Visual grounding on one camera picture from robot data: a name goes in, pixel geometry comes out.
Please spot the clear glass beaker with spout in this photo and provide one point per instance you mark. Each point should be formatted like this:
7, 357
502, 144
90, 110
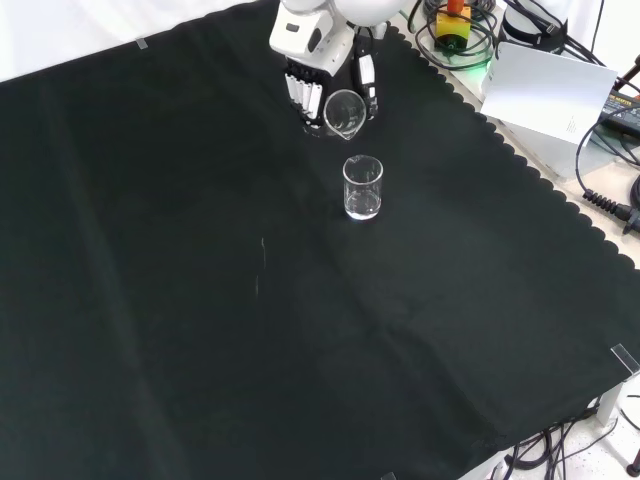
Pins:
344, 117

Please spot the pale board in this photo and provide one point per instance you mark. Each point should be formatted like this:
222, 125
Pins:
545, 92

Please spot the grey metal base plate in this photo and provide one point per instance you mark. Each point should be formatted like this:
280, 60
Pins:
560, 157

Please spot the yellow stop button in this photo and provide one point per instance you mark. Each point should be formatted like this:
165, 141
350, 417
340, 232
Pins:
453, 27

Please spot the clear tape strip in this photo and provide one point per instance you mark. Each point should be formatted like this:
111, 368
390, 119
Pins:
389, 476
625, 359
142, 44

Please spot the black power adapter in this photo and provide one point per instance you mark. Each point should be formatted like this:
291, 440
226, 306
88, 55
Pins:
622, 107

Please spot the thin glass rod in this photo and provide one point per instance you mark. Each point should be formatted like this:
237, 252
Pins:
260, 270

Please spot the clear glass beaker with water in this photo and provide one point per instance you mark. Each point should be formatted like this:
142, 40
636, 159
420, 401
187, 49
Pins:
363, 192

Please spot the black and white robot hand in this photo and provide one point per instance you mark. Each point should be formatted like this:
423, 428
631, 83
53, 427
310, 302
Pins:
305, 40

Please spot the black bench cloth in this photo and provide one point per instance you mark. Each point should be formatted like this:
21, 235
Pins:
200, 300

